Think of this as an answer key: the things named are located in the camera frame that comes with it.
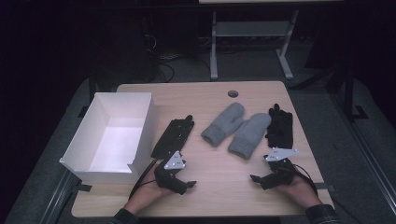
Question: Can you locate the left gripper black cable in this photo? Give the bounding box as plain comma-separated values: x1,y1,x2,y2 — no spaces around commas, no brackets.
128,159,159,201

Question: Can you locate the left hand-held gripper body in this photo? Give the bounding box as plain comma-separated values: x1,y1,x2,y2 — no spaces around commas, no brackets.
153,150,188,189

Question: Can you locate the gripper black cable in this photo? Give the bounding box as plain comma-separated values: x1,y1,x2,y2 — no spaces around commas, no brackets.
292,163,319,196
128,159,159,201

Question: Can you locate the person's right hand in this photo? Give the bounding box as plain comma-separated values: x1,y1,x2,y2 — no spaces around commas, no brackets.
275,175,318,209

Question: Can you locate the tangle of floor cables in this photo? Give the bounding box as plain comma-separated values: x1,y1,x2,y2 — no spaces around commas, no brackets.
141,17,176,84

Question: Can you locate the grey wool mitten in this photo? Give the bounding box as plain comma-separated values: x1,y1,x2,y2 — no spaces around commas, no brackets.
200,102,247,148
227,112,273,161

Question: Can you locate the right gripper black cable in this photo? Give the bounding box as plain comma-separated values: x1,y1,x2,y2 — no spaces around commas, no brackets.
292,163,319,196

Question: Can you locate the person's left hand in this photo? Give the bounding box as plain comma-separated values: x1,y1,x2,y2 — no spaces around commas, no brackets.
134,169,176,206

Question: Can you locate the black knit glove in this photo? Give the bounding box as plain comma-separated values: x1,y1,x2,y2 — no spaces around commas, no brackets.
264,103,294,150

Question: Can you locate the black glove with small clip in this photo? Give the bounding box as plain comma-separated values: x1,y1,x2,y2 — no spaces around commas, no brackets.
150,114,195,161

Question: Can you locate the white box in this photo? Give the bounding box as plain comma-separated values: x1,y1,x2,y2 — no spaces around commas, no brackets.
59,91,157,185

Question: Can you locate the metal floor rail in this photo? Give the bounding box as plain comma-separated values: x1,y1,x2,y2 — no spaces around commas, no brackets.
38,169,80,224
329,91,396,216

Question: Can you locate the black floor bracket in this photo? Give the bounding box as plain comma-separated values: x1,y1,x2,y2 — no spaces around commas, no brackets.
350,105,370,121

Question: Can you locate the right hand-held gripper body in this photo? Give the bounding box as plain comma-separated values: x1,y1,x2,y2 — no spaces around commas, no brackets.
263,147,299,188

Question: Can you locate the white metal table frame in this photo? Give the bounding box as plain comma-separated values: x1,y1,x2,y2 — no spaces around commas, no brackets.
209,8,300,81

